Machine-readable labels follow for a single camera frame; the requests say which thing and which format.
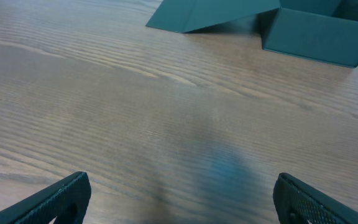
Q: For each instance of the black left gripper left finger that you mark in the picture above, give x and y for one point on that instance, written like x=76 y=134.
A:
x=65 y=201

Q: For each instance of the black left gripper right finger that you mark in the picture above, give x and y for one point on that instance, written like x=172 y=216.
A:
x=299 y=203

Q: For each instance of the dark green gift box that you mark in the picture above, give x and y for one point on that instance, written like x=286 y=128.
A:
x=322 y=30

